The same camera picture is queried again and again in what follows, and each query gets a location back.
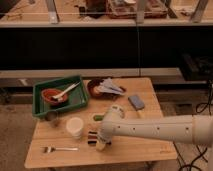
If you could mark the silver fork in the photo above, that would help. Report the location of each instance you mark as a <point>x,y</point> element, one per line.
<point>50,149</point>

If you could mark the red-brown bowl in tray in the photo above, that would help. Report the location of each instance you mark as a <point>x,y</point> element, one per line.
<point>47,96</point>

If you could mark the green plastic tray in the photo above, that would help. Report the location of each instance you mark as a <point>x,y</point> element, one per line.
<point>76,98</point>

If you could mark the wooden table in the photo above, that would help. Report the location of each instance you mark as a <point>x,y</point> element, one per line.
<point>122,149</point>

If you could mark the pale blue paper pieces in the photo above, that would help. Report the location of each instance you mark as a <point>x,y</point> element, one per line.
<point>107,86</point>

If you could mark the white paper cup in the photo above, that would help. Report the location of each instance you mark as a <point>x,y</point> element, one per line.
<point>75,126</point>

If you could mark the striped eraser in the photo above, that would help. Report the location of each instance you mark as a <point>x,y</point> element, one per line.
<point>93,138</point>

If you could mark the white plastic spoon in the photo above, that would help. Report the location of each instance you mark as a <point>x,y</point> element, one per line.
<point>60,95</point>

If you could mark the yellow wooden stick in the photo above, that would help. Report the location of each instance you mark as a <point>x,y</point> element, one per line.
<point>140,114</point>

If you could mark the blue sponge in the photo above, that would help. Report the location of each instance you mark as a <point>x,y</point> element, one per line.
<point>136,102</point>

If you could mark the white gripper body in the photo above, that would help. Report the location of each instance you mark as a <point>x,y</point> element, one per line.
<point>100,146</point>

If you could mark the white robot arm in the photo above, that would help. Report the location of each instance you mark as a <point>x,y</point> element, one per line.
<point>194,129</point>

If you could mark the green plastic mug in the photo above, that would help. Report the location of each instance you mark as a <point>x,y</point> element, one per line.
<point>98,117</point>

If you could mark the dark brown bowl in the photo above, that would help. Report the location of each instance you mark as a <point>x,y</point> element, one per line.
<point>94,93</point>

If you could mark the small metal cup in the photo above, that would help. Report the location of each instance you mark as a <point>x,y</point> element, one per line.
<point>52,118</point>

